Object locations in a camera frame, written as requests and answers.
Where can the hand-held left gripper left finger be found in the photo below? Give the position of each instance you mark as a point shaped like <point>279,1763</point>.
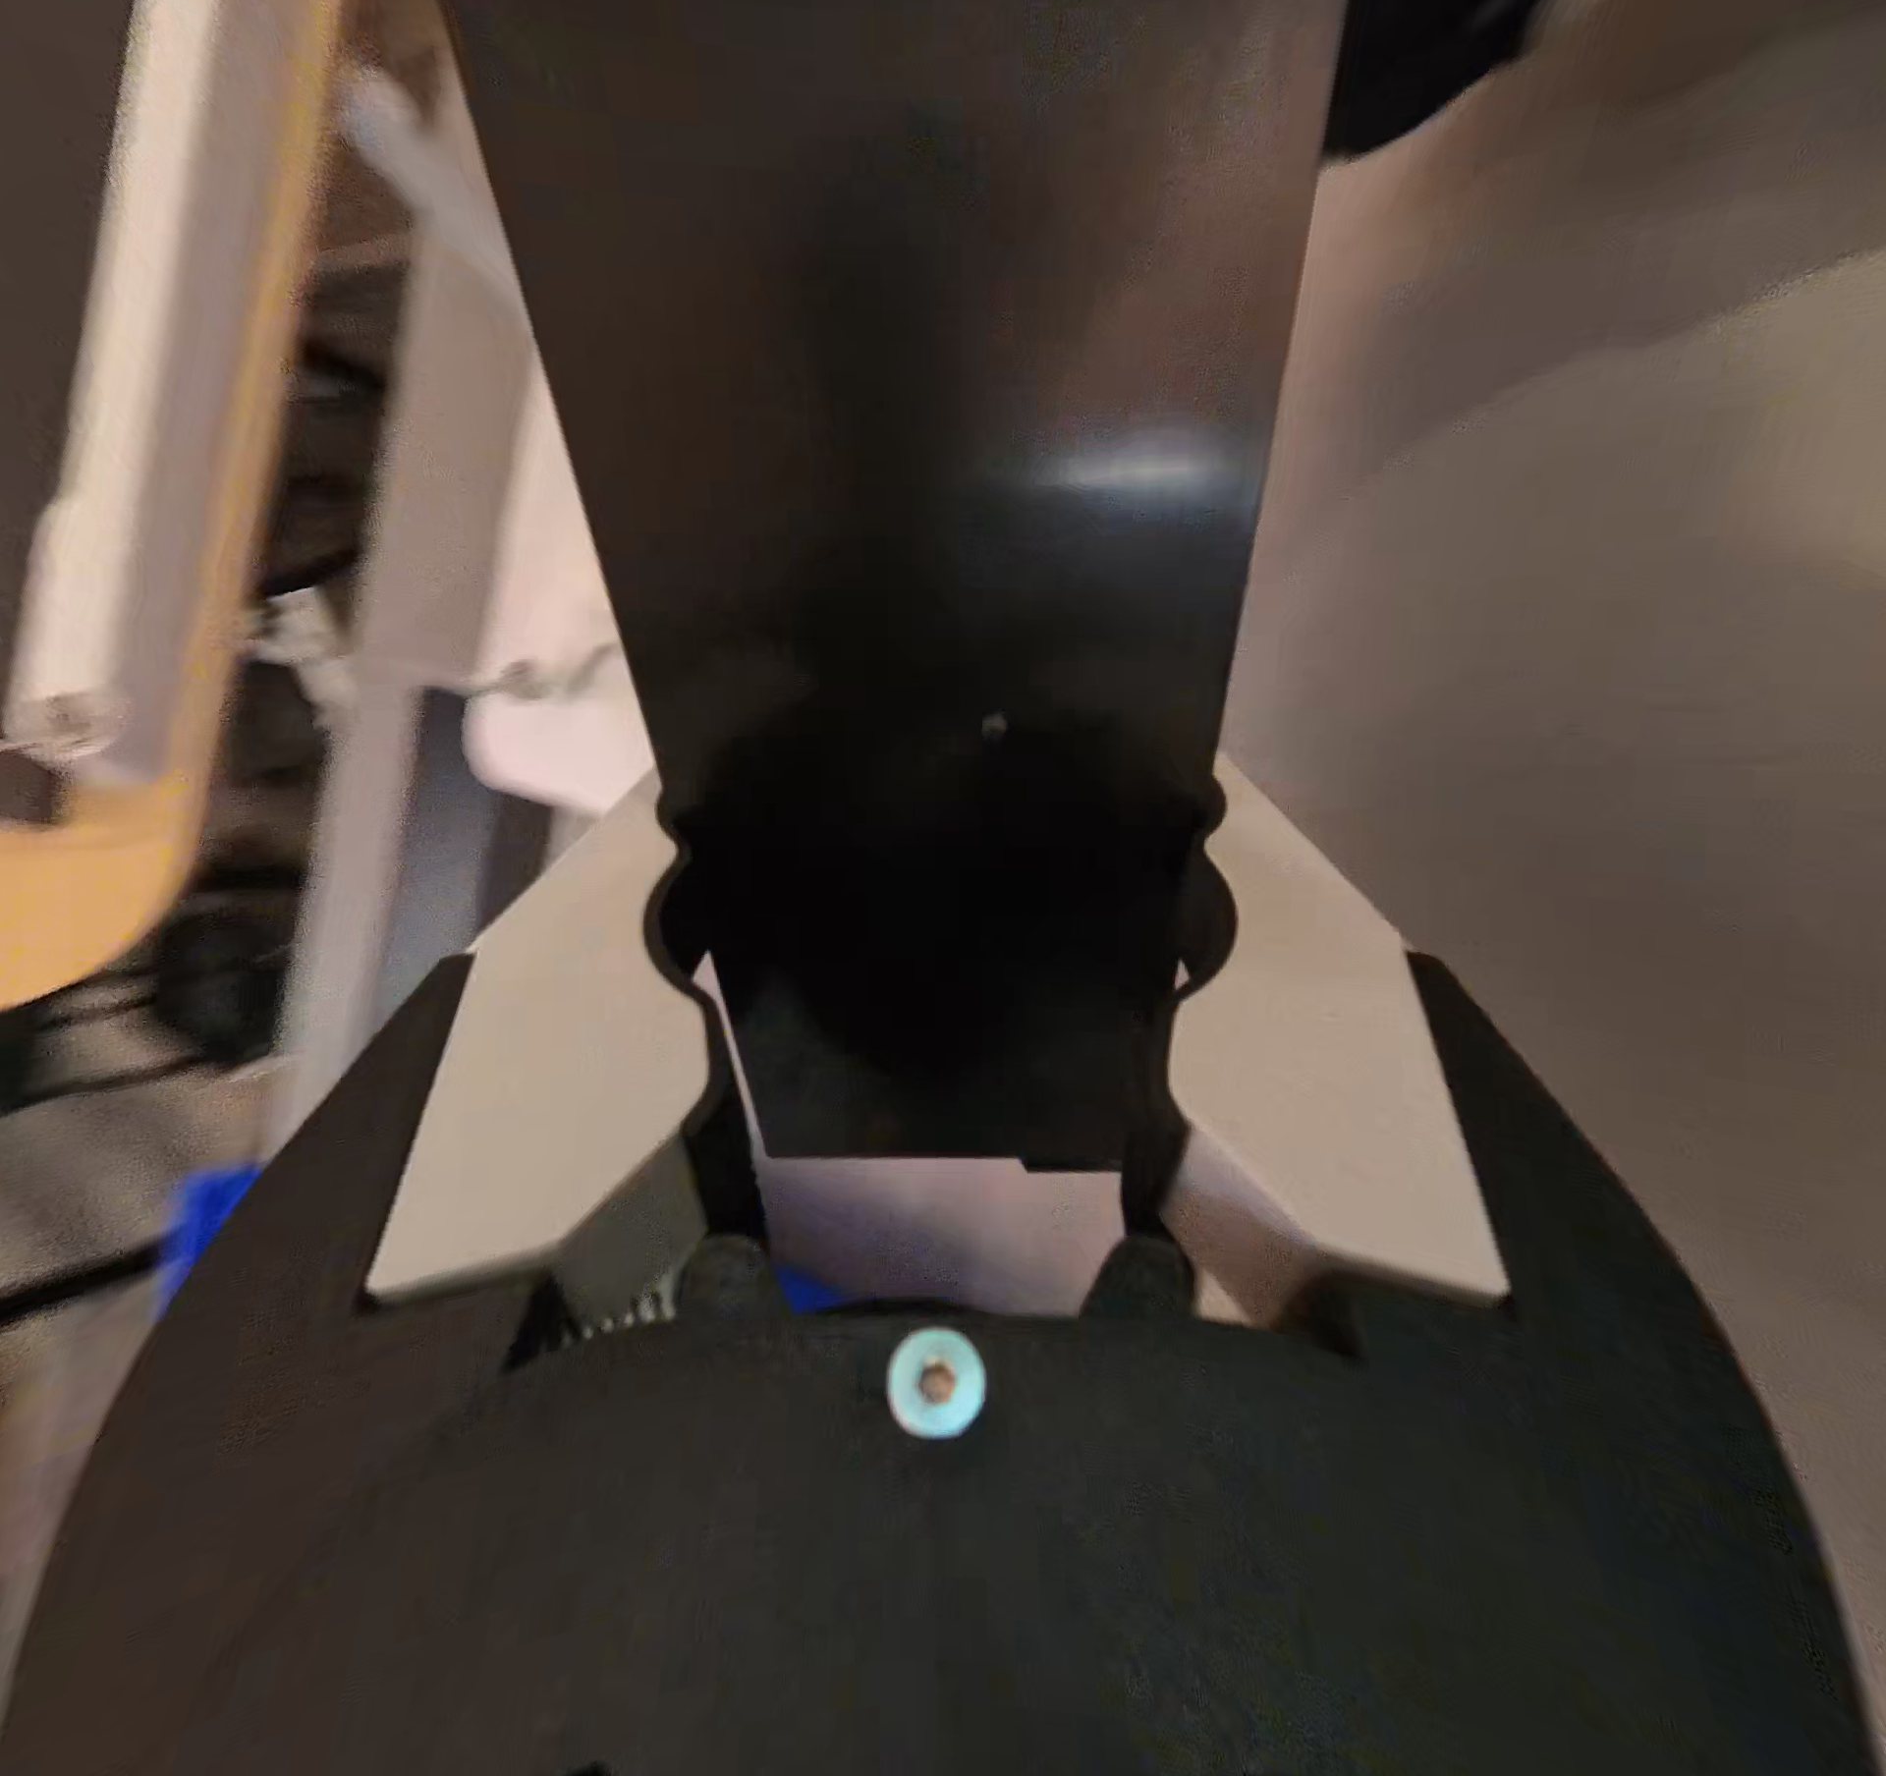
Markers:
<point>549,1070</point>

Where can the white base book stand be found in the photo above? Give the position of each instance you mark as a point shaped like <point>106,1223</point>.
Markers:
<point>165,333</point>

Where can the black plate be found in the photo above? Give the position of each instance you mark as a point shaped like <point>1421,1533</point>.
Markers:
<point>914,333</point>

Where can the blue plastic bin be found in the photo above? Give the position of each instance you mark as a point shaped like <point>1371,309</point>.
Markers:
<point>207,1223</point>

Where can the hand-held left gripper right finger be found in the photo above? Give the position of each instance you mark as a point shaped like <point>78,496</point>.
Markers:
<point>1326,1070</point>

